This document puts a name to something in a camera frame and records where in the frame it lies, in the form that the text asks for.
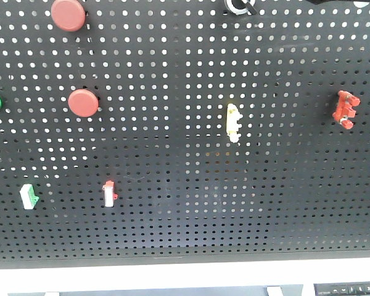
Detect grey round button top-right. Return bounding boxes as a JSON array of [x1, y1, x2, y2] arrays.
[[353, 1, 370, 9]]

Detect white height adjustable table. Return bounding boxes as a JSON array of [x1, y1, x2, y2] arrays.
[[0, 258, 370, 295]]

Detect black rotary selector switch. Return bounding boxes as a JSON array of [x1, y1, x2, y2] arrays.
[[224, 0, 258, 15]]

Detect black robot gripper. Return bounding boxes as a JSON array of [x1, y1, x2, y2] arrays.
[[307, 0, 355, 4]]

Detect red white rocker switch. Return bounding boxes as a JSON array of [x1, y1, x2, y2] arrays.
[[103, 181, 118, 207]]

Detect red toggle switch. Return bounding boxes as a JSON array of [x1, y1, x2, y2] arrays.
[[332, 90, 361, 130]]

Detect red mushroom button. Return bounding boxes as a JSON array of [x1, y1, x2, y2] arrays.
[[51, 0, 86, 31], [67, 89, 99, 117]]

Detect yellow toggle switch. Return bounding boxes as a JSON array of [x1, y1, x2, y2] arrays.
[[226, 103, 243, 143]]

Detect black perforated pegboard panel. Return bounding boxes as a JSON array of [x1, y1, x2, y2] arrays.
[[0, 1, 370, 268]]

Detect black table control panel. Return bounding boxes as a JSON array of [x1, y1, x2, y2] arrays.
[[314, 281, 370, 296]]

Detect green white rocker switch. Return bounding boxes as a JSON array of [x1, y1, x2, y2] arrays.
[[20, 184, 39, 210]]

